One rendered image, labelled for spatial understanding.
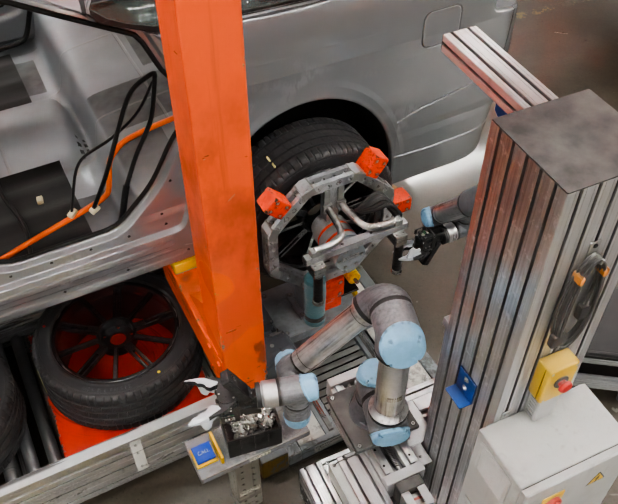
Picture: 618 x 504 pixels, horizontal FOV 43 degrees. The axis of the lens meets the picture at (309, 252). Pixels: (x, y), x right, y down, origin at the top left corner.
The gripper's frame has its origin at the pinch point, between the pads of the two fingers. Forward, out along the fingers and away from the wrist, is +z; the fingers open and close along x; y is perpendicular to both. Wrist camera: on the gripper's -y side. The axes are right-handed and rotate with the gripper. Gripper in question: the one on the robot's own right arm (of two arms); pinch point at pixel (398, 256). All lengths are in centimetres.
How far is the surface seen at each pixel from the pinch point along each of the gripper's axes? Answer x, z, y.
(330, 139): -36, 10, 34
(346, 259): -6.1, 19.3, 2.0
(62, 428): -24, 135, -56
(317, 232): -21.0, 23.6, 5.0
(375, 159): -20.6, 0.2, 32.2
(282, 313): -39, 31, -61
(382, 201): -10.0, 2.8, 21.2
